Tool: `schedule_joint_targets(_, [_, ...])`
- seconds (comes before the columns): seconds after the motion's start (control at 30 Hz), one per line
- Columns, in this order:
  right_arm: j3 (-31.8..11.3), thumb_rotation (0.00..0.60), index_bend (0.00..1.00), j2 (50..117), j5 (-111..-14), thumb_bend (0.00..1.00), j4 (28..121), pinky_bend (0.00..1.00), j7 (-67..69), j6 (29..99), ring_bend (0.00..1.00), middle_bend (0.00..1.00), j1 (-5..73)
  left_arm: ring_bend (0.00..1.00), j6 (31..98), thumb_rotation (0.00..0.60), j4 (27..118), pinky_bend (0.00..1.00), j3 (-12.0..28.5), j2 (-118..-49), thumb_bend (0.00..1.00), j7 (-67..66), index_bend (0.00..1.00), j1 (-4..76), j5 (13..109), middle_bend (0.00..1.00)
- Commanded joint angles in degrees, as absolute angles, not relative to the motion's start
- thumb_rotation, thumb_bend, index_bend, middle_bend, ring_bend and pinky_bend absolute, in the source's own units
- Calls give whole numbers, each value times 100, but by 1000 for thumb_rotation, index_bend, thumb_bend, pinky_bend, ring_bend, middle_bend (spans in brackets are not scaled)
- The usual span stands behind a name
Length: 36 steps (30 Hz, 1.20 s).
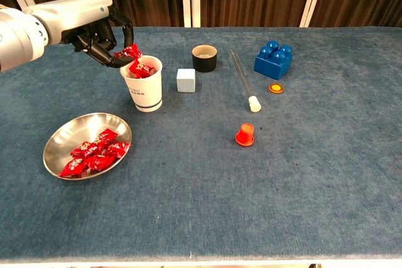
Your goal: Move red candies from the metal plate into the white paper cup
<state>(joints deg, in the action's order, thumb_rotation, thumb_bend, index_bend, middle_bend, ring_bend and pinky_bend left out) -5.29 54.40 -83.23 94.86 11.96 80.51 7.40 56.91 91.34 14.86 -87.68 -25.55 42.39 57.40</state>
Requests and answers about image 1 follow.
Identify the glass tube white stopper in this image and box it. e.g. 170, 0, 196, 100
228, 49, 263, 113

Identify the white paper cup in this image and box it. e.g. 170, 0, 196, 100
119, 55, 164, 113

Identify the round steel plate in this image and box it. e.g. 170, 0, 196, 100
42, 112, 133, 181

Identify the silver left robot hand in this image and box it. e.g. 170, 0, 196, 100
23, 0, 135, 68

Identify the orange round disc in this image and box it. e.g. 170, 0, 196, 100
268, 82, 285, 95

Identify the blue building block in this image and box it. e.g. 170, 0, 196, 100
253, 40, 294, 81

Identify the black cup beige inside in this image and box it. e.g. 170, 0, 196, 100
191, 45, 219, 73

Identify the blue felt table cover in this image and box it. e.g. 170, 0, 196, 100
0, 26, 402, 262

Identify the small red cap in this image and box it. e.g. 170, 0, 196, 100
234, 122, 255, 147

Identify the light blue cube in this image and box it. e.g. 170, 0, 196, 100
176, 68, 197, 94

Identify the red candy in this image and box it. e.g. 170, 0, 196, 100
70, 141, 100, 158
113, 43, 141, 61
128, 58, 154, 79
93, 128, 119, 145
104, 141, 131, 159
58, 158, 86, 178
82, 154, 117, 173

